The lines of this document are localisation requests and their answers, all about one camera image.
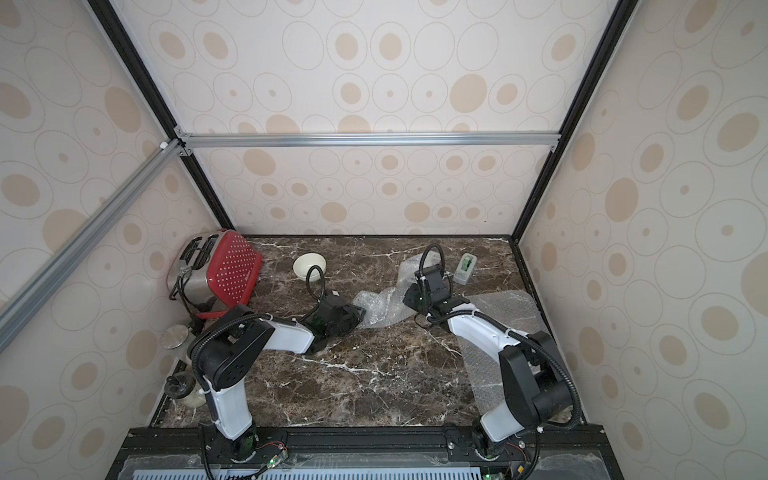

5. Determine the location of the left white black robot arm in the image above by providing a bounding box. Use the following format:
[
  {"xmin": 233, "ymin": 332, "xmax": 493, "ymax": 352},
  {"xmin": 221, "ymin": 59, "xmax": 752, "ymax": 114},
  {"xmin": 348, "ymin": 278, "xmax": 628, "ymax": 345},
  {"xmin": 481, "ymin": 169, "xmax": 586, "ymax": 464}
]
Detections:
[{"xmin": 188, "ymin": 295, "xmax": 366, "ymax": 441}]

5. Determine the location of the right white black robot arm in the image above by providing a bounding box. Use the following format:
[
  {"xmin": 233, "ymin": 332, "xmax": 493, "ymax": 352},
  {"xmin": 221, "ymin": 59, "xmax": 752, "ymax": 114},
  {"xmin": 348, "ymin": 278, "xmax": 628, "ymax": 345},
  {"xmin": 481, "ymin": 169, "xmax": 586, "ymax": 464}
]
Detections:
[{"xmin": 403, "ymin": 280, "xmax": 582, "ymax": 444}]

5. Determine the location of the white green small device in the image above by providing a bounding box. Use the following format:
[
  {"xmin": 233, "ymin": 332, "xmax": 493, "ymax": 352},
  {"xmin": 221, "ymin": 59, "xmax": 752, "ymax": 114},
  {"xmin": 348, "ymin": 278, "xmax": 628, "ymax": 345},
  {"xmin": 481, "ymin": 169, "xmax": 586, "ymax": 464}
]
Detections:
[{"xmin": 453, "ymin": 253, "xmax": 478, "ymax": 285}]

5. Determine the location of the plain cream bowl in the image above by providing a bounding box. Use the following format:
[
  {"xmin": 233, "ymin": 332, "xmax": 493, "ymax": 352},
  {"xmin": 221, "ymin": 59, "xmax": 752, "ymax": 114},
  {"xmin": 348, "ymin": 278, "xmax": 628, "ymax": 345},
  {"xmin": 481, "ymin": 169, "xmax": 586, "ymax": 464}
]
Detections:
[{"xmin": 293, "ymin": 253, "xmax": 327, "ymax": 282}]

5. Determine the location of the red silver toaster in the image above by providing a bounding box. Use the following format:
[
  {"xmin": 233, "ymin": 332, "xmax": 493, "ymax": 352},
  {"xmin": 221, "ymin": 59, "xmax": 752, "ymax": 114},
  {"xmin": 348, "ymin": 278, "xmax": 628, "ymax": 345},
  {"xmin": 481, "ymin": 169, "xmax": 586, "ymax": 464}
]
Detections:
[{"xmin": 167, "ymin": 230, "xmax": 263, "ymax": 320}]

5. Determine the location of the upper glass jar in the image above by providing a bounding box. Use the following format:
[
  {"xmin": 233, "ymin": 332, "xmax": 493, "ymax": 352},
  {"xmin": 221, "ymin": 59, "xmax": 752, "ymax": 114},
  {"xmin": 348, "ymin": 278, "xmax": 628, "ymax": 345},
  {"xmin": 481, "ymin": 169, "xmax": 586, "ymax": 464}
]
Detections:
[{"xmin": 159, "ymin": 324, "xmax": 195, "ymax": 351}]

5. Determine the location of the glass jar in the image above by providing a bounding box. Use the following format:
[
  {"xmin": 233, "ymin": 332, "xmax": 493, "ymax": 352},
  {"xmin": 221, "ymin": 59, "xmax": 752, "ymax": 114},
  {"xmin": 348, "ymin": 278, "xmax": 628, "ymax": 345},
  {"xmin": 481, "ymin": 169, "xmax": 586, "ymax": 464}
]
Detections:
[
  {"xmin": 159, "ymin": 324, "xmax": 195, "ymax": 351},
  {"xmin": 164, "ymin": 371, "xmax": 206, "ymax": 409}
]

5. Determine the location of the lower glass jar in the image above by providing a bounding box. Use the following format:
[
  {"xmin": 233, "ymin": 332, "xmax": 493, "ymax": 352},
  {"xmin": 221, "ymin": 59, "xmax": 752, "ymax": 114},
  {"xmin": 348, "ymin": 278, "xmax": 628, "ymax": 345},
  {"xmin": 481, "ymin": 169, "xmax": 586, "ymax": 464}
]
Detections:
[{"xmin": 164, "ymin": 371, "xmax": 206, "ymax": 409}]

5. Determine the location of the horizontal aluminium frame bar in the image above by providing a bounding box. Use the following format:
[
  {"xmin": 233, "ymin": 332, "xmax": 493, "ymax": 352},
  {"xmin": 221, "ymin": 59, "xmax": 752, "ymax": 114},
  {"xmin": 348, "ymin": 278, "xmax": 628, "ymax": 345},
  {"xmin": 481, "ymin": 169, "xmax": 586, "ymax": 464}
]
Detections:
[{"xmin": 180, "ymin": 131, "xmax": 561, "ymax": 148}]

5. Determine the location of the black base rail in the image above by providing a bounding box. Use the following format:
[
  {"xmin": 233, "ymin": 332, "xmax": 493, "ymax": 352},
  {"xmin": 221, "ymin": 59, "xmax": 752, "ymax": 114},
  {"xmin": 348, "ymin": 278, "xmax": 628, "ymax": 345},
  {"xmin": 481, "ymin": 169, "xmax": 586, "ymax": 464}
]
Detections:
[{"xmin": 107, "ymin": 425, "xmax": 623, "ymax": 479}]

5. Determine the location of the diagonal aluminium frame bar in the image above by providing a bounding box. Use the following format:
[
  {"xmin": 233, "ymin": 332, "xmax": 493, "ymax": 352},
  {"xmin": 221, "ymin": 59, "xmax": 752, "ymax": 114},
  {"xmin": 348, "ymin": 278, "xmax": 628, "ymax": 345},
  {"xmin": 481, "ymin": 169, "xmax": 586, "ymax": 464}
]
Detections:
[{"xmin": 1, "ymin": 139, "xmax": 182, "ymax": 349}]

